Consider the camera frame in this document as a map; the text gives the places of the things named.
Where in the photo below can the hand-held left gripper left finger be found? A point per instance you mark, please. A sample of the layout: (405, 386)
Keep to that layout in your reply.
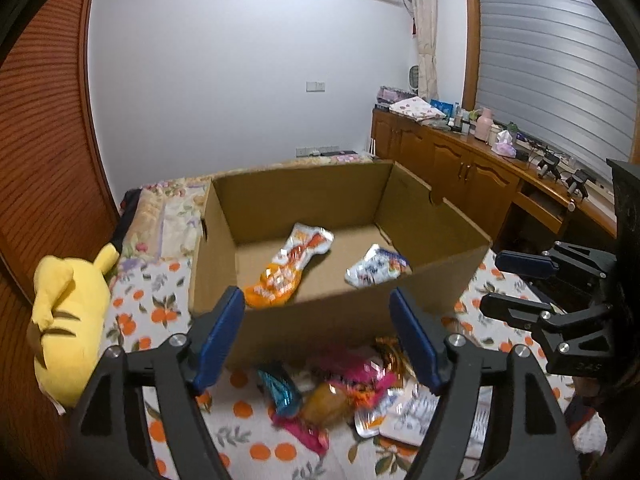
(220, 342)

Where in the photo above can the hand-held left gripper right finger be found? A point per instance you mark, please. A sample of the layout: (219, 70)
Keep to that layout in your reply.
(414, 342)

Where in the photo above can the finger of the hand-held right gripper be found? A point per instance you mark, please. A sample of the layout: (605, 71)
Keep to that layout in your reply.
(510, 310)
(525, 264)

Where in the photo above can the gold foil snack wrapper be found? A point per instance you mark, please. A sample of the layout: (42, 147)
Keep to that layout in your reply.
(392, 355)

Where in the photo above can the pink snack packet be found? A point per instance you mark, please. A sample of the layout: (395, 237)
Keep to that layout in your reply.
(350, 365)
(305, 432)

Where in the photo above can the teal snack packet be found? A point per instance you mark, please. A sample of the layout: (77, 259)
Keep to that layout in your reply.
(280, 390)

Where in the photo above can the silver orange snack packet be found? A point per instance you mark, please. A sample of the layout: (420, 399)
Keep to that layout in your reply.
(370, 417)

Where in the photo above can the brown clear snack packet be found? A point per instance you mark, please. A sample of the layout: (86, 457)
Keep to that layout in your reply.
(325, 402)

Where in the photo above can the brown cardboard box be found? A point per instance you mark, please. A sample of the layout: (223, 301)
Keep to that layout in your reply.
(260, 210)

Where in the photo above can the orange fruit print blanket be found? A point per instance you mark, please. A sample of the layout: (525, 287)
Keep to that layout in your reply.
(165, 310)

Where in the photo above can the black clamp device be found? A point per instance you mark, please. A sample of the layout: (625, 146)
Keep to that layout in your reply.
(578, 182)
(549, 166)

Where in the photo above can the white blue snack packet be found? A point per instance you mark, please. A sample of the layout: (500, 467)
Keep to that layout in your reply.
(375, 267)

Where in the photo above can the lilac tissue pack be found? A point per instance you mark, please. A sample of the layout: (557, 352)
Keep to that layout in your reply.
(504, 145)

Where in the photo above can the wooden sideboard cabinet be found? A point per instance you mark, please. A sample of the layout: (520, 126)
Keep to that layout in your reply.
(450, 160)

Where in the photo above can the floral bed sheet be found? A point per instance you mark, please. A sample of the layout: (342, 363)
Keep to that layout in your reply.
(170, 215)

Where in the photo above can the pink bottle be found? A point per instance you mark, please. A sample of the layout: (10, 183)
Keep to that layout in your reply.
(483, 125)

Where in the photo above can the yellow plush toy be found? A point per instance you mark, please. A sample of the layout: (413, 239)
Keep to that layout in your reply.
(65, 320)

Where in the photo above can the dark blue mattress cover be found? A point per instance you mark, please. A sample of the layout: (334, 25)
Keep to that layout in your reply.
(129, 215)

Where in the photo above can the blue tissue pack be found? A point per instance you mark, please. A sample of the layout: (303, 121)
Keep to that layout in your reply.
(442, 106)

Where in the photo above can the folded floral cloth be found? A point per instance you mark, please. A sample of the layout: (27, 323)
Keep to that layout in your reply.
(415, 108)

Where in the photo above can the grey window blind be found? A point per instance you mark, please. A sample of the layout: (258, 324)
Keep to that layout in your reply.
(550, 60)

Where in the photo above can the purple package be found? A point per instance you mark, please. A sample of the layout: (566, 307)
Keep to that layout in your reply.
(392, 96)

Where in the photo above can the small white desk fan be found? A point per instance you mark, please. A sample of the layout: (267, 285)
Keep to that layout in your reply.
(414, 80)

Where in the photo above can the cream patterned curtain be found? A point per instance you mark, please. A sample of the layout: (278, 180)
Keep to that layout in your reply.
(425, 35)

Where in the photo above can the white wall socket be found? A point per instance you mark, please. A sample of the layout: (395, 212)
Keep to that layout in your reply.
(307, 151)

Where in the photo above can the wooden window frame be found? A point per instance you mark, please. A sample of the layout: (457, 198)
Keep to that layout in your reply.
(470, 35)

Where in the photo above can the white wall switch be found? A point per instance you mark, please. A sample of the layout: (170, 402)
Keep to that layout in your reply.
(315, 86)

